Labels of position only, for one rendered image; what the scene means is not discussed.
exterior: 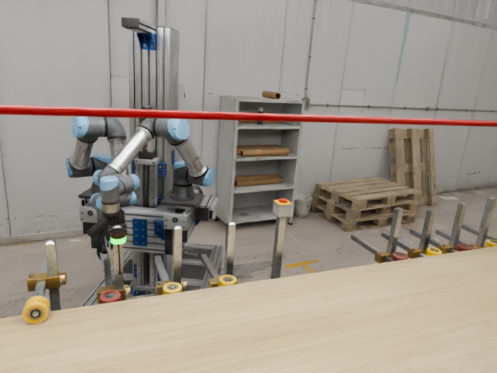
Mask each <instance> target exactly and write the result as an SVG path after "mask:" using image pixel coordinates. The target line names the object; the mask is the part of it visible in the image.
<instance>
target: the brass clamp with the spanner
mask: <svg viewBox="0 0 497 373"><path fill-rule="evenodd" d="M98 288H99V287H98ZM98 288H97V300H98V303H100V296H101V294H102V293H104V292H107V291H111V290H114V291H118V292H120V293H121V300H126V298H129V297H130V295H131V294H130V286H125V284H124V289H119V290H115V286H105V287H103V291H101V292H99V291H98Z"/></svg>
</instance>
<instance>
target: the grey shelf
mask: <svg viewBox="0 0 497 373"><path fill-rule="evenodd" d="M282 104H283V106H282ZM259 107H264V110H263V111H264V113H269V114H281V112H282V114H292V115H304V111H305V101H300V100H294V99H290V98H280V99H279V100H277V99H272V98H264V97H251V96H233V95H221V96H220V112H247V113H258V110H259ZM302 126H303V122H295V121H283V122H282V123H281V124H270V123H263V124H257V123H238V121H235V120H219V136H218V152H217V183H216V198H219V199H218V208H217V211H216V213H215V216H214V220H215V221H218V219H217V217H218V218H219V219H220V220H222V221H223V222H224V223H225V224H226V222H228V221H233V222H234V223H235V224H241V223H245V222H253V221H266V220H272V219H277V216H276V215H274V214H273V213H272V211H273V200H279V199H280V198H285V199H287V200H288V201H290V202H291V203H292V210H291V217H287V218H290V222H288V224H289V225H292V224H293V223H292V220H293V213H294V200H295V192H296V185H297V173H298V166H299V158H300V145H301V138H302ZM279 137H280V138H279ZM278 144H279V146H283V147H289V148H290V150H291V151H290V153H289V155H280V156H253V157H241V155H236V154H237V145H278ZM276 168H277V170H276ZM265 174H278V175H279V177H283V178H284V181H283V183H278V184H261V185H252V186H234V179H235V176H236V175H265ZM277 194H278V195H277Z"/></svg>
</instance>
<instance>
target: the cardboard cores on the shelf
mask: <svg viewBox="0 0 497 373"><path fill-rule="evenodd" d="M238 123H257V121H238ZM263 123H270V124H281V123H282V121H263ZM290 151H291V150H290V148H289V147H283V146H279V145H237V154H236V155H241V157H253V156H280V155H289V153H290ZM283 181H284V178H283V177H279V175H278V174H265V175H236V176H235V179H234V186H235V187H243V186H252V185H261V184H278V183H283Z"/></svg>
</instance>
